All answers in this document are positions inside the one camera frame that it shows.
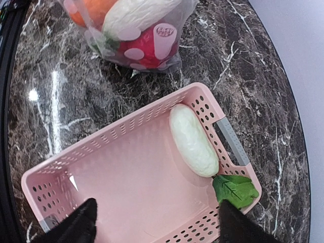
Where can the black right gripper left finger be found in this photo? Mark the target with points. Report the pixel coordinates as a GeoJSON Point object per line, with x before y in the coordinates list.
{"type": "Point", "coordinates": [80, 226]}

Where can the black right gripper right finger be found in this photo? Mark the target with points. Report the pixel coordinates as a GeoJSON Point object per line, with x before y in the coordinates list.
{"type": "Point", "coordinates": [236, 227]}

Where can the pink plastic basket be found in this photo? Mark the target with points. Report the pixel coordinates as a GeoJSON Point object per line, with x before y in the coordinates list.
{"type": "Point", "coordinates": [144, 190]}

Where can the white radish with green leaf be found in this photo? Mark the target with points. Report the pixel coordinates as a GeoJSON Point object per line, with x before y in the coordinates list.
{"type": "Point", "coordinates": [200, 156]}

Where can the red apple toy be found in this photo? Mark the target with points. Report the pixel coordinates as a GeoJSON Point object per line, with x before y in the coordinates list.
{"type": "Point", "coordinates": [153, 48]}

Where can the clear zip top bag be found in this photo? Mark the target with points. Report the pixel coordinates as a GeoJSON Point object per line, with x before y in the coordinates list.
{"type": "Point", "coordinates": [177, 17]}

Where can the white radish toy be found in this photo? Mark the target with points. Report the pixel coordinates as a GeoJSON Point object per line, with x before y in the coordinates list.
{"type": "Point", "coordinates": [126, 20]}

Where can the orange tangerine toy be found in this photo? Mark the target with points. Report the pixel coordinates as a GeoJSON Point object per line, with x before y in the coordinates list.
{"type": "Point", "coordinates": [97, 11]}

